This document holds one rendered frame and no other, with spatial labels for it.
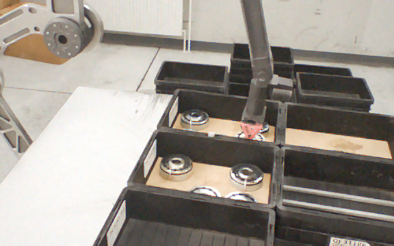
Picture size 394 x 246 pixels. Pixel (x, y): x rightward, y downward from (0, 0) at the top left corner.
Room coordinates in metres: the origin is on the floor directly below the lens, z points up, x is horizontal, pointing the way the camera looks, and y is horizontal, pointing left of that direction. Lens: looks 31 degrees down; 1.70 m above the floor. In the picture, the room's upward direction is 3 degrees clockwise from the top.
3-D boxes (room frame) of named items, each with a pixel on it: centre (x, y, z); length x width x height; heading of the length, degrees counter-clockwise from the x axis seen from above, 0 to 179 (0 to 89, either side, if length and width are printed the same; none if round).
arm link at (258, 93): (1.28, -0.19, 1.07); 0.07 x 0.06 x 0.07; 85
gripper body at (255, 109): (1.28, -0.18, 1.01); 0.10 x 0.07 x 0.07; 167
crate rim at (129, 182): (1.08, -0.04, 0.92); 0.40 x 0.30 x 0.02; 80
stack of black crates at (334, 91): (2.36, -0.76, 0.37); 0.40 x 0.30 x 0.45; 84
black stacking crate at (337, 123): (1.30, -0.48, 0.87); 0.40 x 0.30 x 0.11; 80
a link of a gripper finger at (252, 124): (1.27, -0.18, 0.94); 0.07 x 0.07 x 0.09; 77
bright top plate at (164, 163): (1.17, 0.06, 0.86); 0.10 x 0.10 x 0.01
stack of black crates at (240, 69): (2.79, -0.40, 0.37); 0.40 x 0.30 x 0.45; 84
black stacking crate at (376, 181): (1.01, -0.43, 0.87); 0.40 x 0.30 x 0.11; 80
